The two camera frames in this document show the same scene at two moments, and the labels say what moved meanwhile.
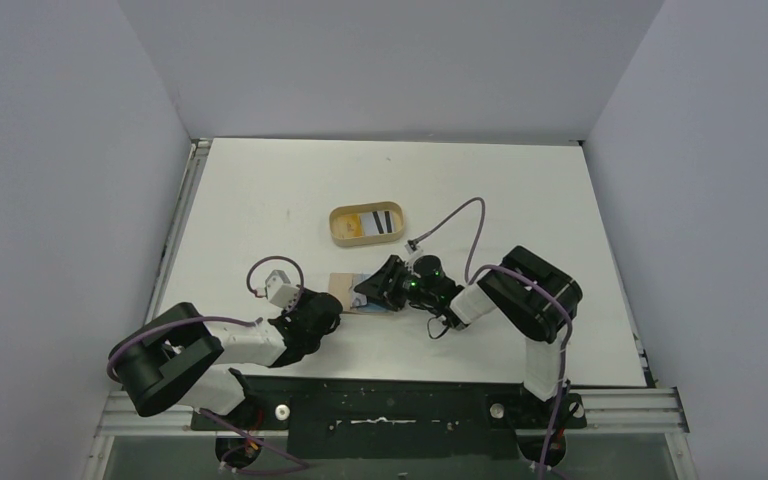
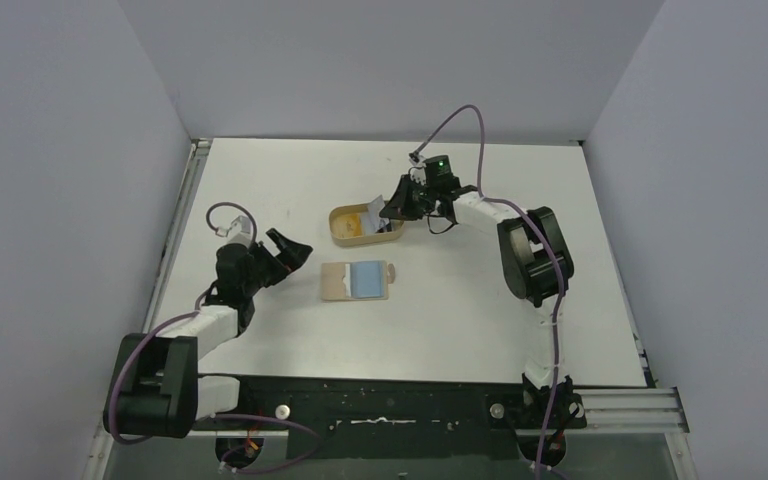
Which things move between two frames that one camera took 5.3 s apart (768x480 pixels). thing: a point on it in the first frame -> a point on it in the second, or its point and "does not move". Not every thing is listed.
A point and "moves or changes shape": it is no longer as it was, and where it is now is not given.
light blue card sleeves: (359, 301) moves or changes shape
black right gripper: (392, 283) -> (412, 195)
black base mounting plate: (397, 418) does not move
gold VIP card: (349, 226) does not move
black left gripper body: (302, 300) -> (265, 270)
